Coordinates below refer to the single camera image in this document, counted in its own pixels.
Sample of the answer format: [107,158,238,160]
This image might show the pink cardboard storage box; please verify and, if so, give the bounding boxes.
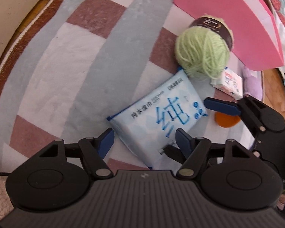
[173,0,284,71]

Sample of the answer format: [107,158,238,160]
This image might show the checkered plush floor rug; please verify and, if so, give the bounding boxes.
[0,0,276,174]

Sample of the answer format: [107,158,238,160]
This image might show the orange sponge ball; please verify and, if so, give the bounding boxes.
[215,112,240,128]

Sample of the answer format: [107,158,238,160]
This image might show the green yarn ball black label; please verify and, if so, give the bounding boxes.
[174,14,234,79]

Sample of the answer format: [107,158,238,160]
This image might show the blue wet wipes pack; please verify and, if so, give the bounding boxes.
[107,70,208,168]

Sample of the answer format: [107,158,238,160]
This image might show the white tissue pack bear print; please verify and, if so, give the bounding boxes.
[210,67,243,99]

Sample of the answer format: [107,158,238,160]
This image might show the purple plush bear toy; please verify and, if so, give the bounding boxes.
[242,66,263,101]

